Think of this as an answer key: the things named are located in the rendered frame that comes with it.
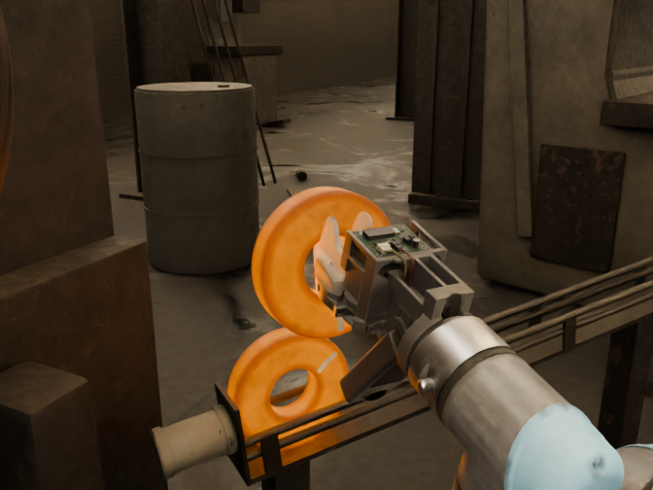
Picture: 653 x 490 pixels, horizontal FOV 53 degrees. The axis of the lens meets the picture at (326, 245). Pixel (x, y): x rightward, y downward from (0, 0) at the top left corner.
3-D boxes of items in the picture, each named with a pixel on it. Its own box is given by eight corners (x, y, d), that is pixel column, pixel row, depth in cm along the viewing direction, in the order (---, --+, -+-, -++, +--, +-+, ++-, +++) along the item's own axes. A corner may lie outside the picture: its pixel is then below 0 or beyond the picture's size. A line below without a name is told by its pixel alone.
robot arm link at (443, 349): (503, 410, 53) (419, 437, 49) (468, 372, 56) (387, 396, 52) (530, 336, 49) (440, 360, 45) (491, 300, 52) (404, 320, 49)
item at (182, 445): (154, 462, 80) (145, 420, 78) (224, 435, 84) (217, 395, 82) (167, 491, 75) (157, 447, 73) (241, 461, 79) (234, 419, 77)
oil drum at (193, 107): (122, 264, 338) (104, 85, 310) (195, 234, 388) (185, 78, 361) (217, 284, 312) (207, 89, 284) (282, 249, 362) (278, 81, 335)
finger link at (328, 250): (327, 192, 66) (373, 238, 59) (320, 243, 69) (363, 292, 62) (299, 195, 65) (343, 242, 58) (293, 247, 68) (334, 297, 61)
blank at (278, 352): (275, 458, 87) (286, 472, 84) (200, 392, 79) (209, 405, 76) (357, 372, 90) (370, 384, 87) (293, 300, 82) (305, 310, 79)
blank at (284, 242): (239, 204, 64) (253, 210, 61) (375, 172, 71) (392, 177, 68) (261, 346, 69) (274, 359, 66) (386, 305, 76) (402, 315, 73)
